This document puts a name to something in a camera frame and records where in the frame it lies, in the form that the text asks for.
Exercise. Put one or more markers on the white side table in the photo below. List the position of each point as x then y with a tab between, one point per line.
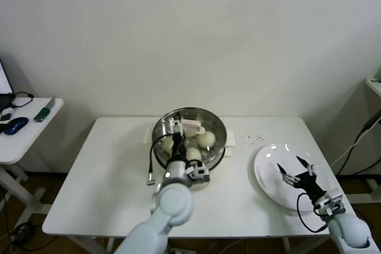
26	138

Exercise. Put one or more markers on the blue computer mouse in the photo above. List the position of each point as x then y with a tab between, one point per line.
16	124

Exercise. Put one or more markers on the white round plate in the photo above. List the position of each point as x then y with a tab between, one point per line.
265	164

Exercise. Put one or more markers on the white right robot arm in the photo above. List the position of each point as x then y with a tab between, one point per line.
348	230

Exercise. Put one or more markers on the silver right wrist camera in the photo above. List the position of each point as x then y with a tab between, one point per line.
334	197

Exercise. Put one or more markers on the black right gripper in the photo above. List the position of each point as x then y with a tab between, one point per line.
309	184

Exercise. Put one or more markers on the black laptop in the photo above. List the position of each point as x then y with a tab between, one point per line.
3	99

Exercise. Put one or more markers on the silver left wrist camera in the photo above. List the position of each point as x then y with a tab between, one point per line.
199	172

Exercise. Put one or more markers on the glass pot lid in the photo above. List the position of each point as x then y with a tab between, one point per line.
193	124

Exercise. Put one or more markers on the small black white adapter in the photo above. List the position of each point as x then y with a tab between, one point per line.
5	117

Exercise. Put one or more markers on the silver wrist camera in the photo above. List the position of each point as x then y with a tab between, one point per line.
199	172
334	197

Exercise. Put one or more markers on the steel steamer basket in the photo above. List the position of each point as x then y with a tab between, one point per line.
219	135

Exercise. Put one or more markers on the white electric pot base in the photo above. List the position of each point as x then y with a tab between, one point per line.
230	142

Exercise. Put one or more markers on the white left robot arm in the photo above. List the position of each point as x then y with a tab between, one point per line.
174	203

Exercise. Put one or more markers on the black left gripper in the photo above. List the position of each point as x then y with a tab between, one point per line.
178	148

